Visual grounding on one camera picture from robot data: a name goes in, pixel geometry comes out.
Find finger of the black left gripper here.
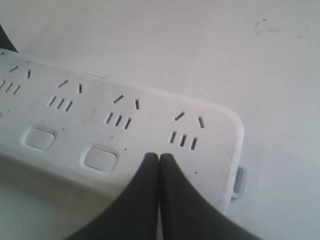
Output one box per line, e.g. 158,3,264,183
0,25,18,53

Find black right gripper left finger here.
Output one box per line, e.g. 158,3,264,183
67,153,159,240

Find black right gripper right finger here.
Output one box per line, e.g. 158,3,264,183
159,153,255,240

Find white five-outlet power strip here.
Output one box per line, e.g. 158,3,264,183
0,51,248,240

